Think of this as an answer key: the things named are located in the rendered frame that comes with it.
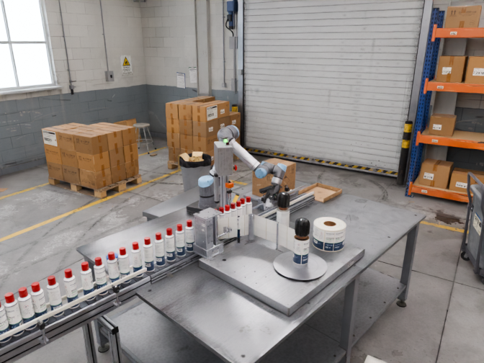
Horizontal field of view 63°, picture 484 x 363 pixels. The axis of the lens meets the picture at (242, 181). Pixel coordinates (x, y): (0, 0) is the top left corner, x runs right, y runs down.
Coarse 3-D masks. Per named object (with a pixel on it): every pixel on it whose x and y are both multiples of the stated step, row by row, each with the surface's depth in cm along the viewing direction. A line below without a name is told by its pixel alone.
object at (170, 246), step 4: (168, 228) 226; (168, 232) 225; (168, 236) 225; (172, 236) 226; (168, 240) 225; (172, 240) 226; (168, 244) 226; (172, 244) 227; (168, 248) 227; (172, 248) 228; (168, 252) 228; (172, 252) 228; (168, 256) 229; (172, 256) 229; (168, 260) 230; (172, 260) 230
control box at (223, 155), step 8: (216, 144) 254; (224, 144) 254; (216, 152) 253; (224, 152) 248; (232, 152) 249; (216, 160) 255; (224, 160) 249; (232, 160) 251; (216, 168) 258; (224, 168) 251; (232, 168) 252
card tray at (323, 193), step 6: (312, 186) 359; (318, 186) 364; (324, 186) 359; (330, 186) 355; (300, 192) 346; (306, 192) 349; (318, 192) 349; (324, 192) 349; (330, 192) 349; (336, 192) 341; (318, 198) 336; (324, 198) 327; (330, 198) 335
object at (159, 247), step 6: (156, 234) 219; (156, 240) 221; (162, 240) 221; (156, 246) 221; (162, 246) 222; (156, 252) 222; (162, 252) 223; (156, 258) 224; (162, 258) 224; (156, 264) 226; (162, 264) 225
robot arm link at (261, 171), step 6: (222, 132) 285; (228, 132) 286; (228, 138) 282; (234, 138) 285; (234, 144) 282; (234, 150) 282; (240, 150) 282; (240, 156) 282; (246, 156) 281; (252, 156) 283; (246, 162) 281; (252, 162) 280; (258, 162) 282; (252, 168) 281; (258, 168) 280; (264, 168) 281; (258, 174) 279; (264, 174) 278
